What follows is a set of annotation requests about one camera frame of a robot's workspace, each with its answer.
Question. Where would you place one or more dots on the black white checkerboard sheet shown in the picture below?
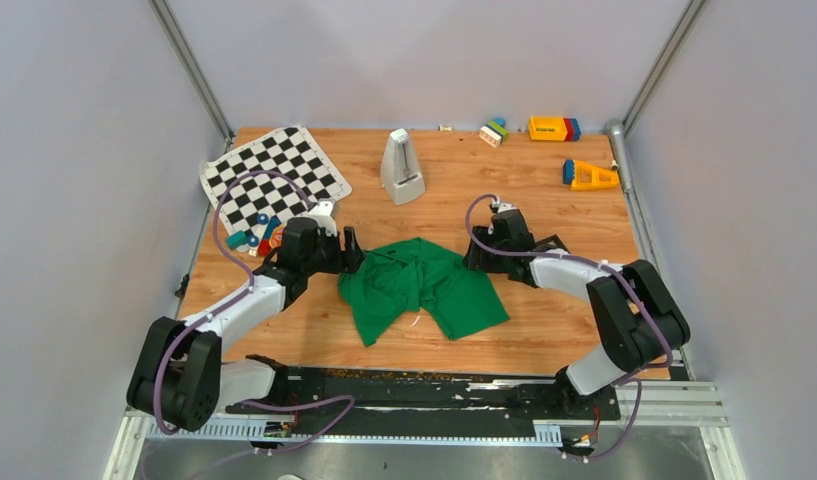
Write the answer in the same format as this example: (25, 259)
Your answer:
(277, 174)

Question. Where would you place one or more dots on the teal toy block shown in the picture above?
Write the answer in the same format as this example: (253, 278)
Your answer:
(237, 240)

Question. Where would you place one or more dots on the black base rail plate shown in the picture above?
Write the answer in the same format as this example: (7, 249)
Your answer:
(387, 403)

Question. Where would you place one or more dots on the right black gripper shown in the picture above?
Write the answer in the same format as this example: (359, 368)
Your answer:
(476, 261)

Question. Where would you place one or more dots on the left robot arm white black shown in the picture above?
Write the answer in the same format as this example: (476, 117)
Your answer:
(180, 376)

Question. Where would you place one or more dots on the yellow red blue toy block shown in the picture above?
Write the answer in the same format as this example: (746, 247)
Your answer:
(554, 129)

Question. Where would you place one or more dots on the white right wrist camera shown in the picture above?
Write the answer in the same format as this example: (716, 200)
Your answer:
(502, 206)

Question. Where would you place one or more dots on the grey metal pipe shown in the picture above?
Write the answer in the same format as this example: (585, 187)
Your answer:
(616, 134)

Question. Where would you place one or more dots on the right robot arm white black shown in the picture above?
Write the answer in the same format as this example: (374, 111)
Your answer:
(638, 321)

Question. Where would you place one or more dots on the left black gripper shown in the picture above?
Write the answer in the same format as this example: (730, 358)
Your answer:
(349, 259)

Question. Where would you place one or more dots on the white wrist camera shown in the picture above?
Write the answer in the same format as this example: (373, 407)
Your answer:
(324, 214)
(502, 206)

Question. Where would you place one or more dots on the green garment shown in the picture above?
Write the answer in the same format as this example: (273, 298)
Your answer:
(415, 275)

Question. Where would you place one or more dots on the grey metronome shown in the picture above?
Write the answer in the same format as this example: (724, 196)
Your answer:
(400, 173)

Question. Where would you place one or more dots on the white green blue toy blocks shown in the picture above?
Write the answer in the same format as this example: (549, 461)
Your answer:
(494, 132)

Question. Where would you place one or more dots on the blue red toy block figure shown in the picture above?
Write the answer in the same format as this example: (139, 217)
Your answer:
(259, 239)

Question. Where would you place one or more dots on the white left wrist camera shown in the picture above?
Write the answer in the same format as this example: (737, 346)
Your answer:
(324, 214)

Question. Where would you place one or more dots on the orange blue toy ramp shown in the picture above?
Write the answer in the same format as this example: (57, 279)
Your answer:
(583, 176)

